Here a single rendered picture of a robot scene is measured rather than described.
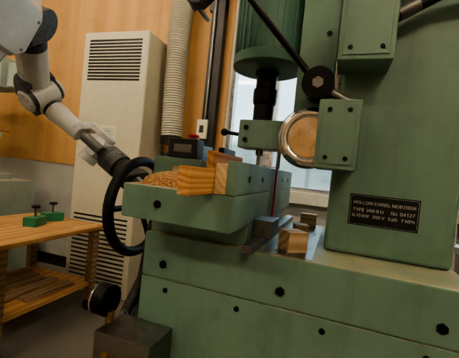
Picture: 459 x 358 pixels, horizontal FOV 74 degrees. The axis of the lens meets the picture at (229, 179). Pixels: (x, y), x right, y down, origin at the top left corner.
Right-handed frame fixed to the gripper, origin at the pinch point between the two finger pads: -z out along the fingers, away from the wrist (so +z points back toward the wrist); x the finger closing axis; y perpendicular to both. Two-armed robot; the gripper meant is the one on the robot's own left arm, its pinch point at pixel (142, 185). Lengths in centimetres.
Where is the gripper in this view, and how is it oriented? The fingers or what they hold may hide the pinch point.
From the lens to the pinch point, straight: 105.3
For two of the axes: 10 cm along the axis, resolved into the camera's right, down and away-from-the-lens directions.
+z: -7.6, -5.9, 2.8
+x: -4.4, 1.4, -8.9
